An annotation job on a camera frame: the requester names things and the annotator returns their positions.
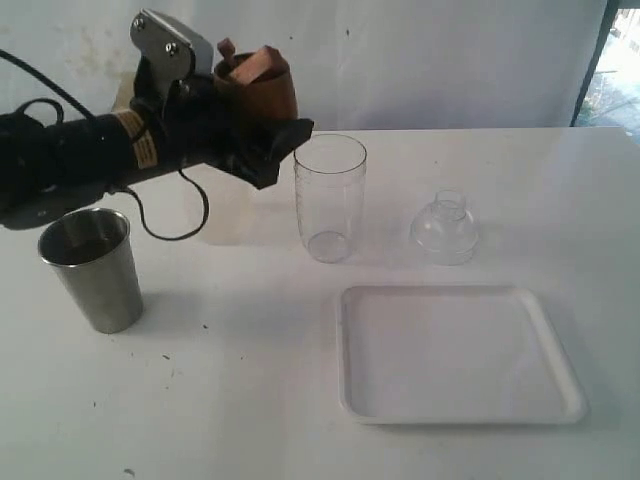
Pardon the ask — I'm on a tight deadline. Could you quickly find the round wooden cup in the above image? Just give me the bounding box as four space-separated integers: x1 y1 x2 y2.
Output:
213 45 298 120

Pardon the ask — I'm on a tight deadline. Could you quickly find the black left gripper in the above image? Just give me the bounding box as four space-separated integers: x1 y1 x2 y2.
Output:
130 57 315 189

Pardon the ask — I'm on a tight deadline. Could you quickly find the dark window frame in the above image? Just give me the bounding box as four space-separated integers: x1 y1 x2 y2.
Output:
571 1 639 142

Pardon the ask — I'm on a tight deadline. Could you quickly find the clear domed shaker lid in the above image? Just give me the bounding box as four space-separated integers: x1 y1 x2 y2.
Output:
410 190 479 266

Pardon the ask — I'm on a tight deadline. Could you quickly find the white plastic tray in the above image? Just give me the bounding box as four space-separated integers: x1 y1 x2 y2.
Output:
336 285 588 426

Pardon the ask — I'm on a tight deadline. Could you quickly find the stainless steel cup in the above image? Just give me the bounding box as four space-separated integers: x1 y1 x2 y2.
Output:
38 208 144 334

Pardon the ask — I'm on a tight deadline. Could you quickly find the clear plastic shaker tumbler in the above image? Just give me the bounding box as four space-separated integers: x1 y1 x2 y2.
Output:
293 133 367 264

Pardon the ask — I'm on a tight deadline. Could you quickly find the frosted plastic jar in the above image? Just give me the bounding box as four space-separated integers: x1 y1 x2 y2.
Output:
185 164 254 246

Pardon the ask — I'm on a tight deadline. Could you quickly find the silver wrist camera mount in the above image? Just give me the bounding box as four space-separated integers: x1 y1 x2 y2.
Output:
130 8 214 99

